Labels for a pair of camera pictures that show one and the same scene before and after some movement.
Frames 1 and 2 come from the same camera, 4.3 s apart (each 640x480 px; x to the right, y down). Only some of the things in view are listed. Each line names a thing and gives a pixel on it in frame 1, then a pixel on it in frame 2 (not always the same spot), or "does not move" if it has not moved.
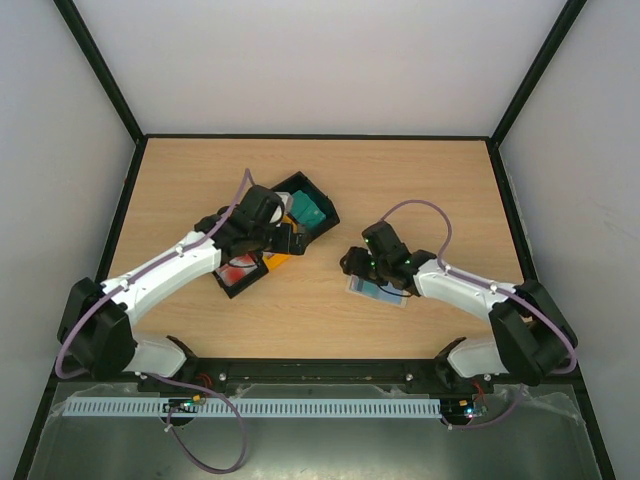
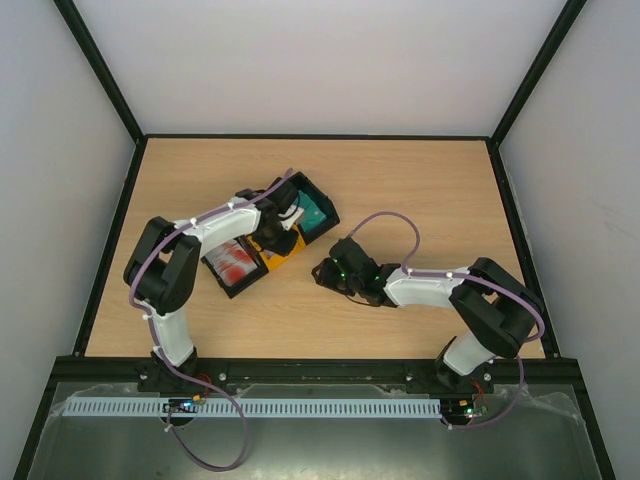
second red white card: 235,269 does not move
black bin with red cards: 239,271 does not move
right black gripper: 353,260 -> 327,275
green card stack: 305,209 does not move
